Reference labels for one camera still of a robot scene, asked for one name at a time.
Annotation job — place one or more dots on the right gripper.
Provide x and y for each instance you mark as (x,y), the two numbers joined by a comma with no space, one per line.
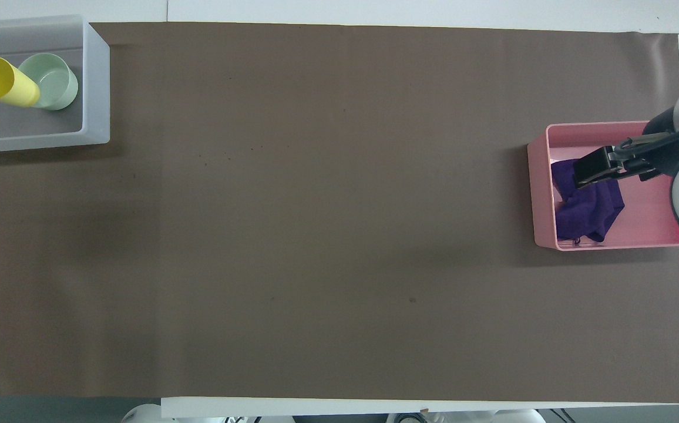
(671,155)

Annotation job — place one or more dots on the translucent white plastic box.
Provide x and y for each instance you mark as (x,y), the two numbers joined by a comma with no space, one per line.
(96,82)

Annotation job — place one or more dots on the pink plastic box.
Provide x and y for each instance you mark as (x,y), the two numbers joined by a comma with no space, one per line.
(645,211)

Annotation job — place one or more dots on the yellow plastic cup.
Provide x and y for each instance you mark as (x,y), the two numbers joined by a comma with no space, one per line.
(13,87)

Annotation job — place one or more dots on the purple cloth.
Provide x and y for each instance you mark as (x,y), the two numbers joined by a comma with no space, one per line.
(586,211)

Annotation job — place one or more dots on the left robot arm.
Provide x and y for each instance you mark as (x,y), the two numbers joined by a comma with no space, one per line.
(140,413)

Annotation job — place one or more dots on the pale green plastic cup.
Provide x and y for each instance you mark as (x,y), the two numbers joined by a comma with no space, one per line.
(57,82)

